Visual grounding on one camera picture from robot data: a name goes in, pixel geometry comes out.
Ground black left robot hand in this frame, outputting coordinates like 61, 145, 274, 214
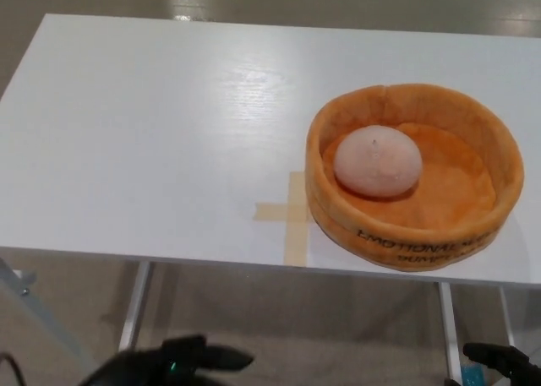
84, 335, 255, 386

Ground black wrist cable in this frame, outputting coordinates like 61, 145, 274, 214
0, 351, 23, 386

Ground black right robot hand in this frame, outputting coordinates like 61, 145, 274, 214
463, 342, 538, 386

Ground orange plush round plate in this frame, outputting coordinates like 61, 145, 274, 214
307, 84, 526, 274

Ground pink round plush toy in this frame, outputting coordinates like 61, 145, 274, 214
333, 125, 424, 198

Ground beige horizontal tape strip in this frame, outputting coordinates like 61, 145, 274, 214
253, 203, 314, 224

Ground white table leg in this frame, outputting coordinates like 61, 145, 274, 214
117, 261, 151, 349
500, 286, 517, 347
438, 282, 461, 357

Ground grey metal frame bar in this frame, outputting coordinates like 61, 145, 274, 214
0, 257, 82, 364

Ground blue plastic piece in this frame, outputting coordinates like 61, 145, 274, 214
460, 363, 484, 386

